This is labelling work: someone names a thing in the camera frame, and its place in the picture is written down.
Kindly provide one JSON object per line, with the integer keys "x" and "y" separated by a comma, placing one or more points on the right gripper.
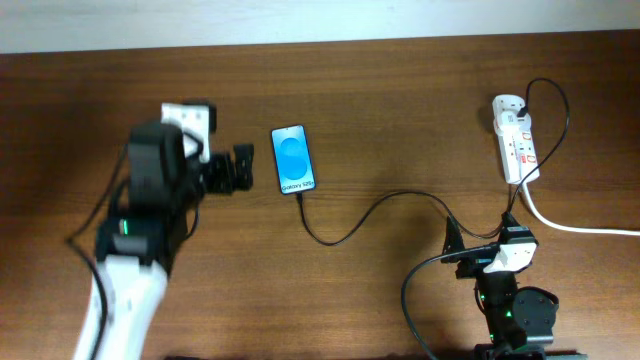
{"x": 472, "y": 267}

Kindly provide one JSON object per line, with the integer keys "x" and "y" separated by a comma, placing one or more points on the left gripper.
{"x": 223, "y": 174}

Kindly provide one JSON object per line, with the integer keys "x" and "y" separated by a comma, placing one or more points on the blue Galaxy smartphone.
{"x": 293, "y": 160}

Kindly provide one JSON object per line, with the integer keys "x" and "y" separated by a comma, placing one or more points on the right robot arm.
{"x": 520, "y": 320}

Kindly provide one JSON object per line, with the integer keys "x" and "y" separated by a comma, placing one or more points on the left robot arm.
{"x": 146, "y": 224}

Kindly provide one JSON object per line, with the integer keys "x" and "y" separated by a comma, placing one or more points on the white USB charger plug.
{"x": 507, "y": 109}

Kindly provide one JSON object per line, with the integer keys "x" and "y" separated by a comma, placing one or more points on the white power strip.
{"x": 519, "y": 159}

